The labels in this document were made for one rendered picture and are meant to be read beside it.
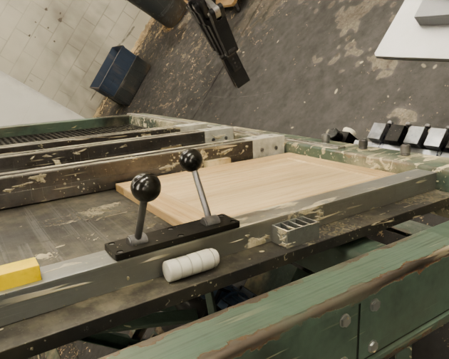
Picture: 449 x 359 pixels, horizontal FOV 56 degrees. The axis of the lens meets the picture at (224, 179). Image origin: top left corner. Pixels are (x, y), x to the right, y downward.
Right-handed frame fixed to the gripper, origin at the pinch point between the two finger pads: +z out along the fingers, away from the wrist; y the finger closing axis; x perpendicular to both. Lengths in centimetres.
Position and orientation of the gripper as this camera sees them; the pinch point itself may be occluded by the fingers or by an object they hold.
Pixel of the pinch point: (234, 68)
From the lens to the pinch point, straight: 83.6
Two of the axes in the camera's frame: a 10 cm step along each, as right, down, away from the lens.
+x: 8.1, -5.8, 0.8
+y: 3.9, 4.2, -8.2
